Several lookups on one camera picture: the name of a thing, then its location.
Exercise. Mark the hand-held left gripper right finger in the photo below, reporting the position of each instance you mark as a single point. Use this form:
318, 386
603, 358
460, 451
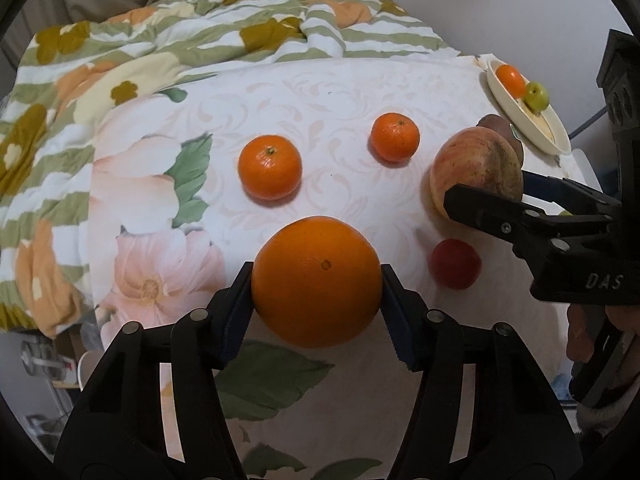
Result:
395, 315

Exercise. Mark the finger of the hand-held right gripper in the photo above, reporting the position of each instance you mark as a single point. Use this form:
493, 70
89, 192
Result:
480, 210
540, 185

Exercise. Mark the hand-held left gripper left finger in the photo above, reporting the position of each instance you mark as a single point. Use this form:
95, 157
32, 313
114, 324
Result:
239, 310

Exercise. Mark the red yellow apple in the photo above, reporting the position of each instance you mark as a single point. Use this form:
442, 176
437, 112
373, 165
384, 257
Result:
470, 170

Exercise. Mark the cream ceramic bowl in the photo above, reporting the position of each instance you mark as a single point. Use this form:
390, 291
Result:
545, 130

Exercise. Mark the small red tomato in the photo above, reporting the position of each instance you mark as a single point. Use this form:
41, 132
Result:
455, 263

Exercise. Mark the brown kiwi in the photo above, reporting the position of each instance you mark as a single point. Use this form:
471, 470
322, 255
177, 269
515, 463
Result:
500, 124

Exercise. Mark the large orange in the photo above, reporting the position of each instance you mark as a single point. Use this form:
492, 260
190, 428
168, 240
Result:
315, 280

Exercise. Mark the small orange mandarin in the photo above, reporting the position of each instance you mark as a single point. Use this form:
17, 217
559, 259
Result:
270, 166
394, 137
510, 79

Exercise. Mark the person's right hand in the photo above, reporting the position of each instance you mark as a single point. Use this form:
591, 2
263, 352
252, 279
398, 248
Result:
582, 332

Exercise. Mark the white plastic object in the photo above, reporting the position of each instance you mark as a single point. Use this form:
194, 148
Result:
587, 165

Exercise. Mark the green striped floral quilt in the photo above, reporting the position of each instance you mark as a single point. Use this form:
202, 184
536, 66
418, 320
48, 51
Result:
150, 35

